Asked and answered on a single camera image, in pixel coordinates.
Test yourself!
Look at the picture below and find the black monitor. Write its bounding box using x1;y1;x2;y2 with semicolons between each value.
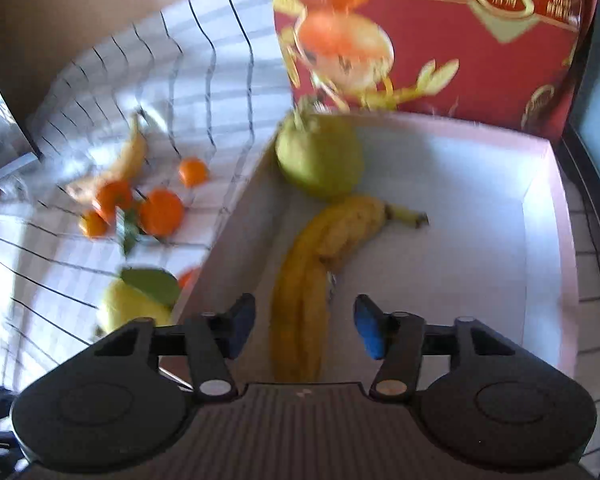
0;50;43;196

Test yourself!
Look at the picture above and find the red printed cardboard box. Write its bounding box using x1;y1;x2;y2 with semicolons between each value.
177;0;596;386

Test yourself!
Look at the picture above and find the green pear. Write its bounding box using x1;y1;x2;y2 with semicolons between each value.
275;100;366;198
96;267;181;335

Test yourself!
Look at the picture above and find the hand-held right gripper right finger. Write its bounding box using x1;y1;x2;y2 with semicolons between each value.
354;294;518;405

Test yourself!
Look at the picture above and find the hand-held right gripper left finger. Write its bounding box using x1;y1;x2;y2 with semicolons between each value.
97;292;257;405

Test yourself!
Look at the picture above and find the orange mandarin with leaf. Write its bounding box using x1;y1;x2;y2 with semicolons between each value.
121;188;186;256

